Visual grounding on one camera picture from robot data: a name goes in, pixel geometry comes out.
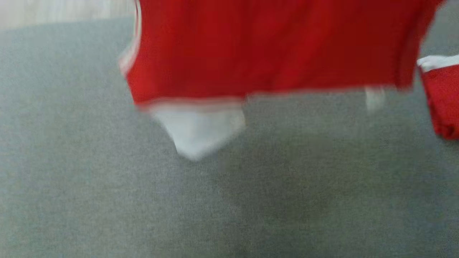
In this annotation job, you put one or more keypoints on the red mesh basketball jersey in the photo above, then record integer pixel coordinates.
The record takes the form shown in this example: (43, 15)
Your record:
(269, 46)

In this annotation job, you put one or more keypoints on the folded red shorts white waistband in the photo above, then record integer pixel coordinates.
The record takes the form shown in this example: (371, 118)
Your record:
(444, 96)

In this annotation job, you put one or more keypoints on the large grey sofa seat cushion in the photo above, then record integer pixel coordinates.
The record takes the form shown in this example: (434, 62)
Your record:
(179, 208)

